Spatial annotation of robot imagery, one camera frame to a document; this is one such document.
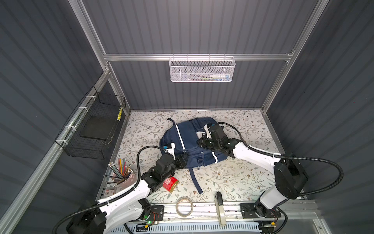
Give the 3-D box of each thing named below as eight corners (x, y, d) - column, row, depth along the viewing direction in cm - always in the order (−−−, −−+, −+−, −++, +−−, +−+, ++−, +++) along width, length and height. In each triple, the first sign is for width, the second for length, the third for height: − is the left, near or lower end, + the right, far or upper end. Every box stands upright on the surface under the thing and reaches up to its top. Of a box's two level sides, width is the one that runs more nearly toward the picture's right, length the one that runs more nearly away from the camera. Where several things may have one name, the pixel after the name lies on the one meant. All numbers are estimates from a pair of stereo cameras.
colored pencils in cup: (123, 197, 81) (110, 188, 68) (114, 180, 87) (100, 169, 74) (141, 183, 86) (132, 172, 73) (131, 168, 92) (121, 156, 79)
